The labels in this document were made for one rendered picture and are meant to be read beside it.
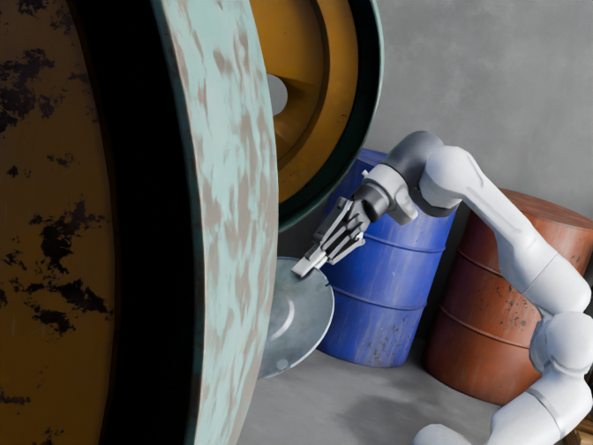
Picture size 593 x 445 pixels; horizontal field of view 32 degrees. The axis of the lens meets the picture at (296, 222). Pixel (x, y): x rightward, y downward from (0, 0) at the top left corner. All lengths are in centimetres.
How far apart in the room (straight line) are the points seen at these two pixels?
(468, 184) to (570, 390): 43
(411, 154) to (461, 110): 309
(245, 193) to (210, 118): 7
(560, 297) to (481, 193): 25
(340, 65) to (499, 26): 302
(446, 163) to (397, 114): 317
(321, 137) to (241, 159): 177
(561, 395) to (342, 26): 86
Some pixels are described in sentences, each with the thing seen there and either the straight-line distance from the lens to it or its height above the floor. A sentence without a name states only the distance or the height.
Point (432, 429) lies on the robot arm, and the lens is 207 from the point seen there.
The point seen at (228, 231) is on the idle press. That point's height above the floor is 146.
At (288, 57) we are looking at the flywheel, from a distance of 228.
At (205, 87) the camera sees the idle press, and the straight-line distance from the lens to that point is 43.
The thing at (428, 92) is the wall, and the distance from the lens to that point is 521.
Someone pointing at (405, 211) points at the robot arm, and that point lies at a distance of 212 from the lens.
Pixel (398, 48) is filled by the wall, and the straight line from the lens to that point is 520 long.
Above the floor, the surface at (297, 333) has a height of 95.
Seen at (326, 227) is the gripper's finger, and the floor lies 112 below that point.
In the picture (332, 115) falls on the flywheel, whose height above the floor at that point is 131.
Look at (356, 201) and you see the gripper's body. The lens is 208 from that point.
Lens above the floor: 157
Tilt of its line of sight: 13 degrees down
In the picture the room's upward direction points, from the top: 17 degrees clockwise
